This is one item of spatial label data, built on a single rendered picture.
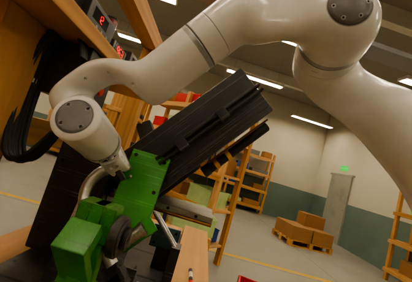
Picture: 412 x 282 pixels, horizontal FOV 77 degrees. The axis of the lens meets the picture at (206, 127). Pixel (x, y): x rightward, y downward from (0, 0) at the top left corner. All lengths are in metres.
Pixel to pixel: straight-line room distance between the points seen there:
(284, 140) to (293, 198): 2.24
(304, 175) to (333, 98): 10.51
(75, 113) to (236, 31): 0.30
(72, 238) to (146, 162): 0.36
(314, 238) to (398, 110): 6.72
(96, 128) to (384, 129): 0.43
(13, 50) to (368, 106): 0.70
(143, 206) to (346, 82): 0.57
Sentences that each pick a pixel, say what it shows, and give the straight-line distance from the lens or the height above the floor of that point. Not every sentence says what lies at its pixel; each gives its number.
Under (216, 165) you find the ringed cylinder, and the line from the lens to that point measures 0.96.
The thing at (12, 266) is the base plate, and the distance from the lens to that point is 0.90.
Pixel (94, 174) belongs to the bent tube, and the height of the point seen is 1.18.
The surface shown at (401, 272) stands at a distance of 7.04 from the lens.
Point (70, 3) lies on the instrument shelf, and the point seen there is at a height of 1.53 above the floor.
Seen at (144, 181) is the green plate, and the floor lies 1.19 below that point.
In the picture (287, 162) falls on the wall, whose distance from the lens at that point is 10.67.
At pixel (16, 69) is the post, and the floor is 1.37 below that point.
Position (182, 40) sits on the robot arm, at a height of 1.48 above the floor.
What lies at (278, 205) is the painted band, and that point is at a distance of 10.69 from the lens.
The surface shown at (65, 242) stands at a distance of 0.48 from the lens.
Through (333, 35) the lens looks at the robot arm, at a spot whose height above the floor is 1.49.
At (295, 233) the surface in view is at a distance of 6.77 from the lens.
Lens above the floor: 1.30
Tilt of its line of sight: 7 degrees up
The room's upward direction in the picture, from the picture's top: 17 degrees clockwise
